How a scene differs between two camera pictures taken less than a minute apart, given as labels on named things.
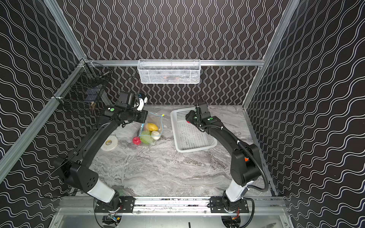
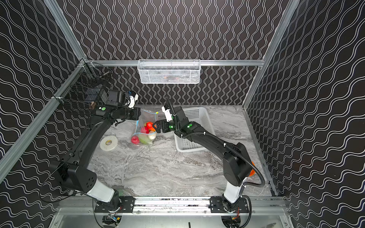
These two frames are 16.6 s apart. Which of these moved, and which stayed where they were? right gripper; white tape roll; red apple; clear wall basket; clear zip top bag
Moved: clear zip top bag; right gripper
Stayed: white tape roll; clear wall basket; red apple
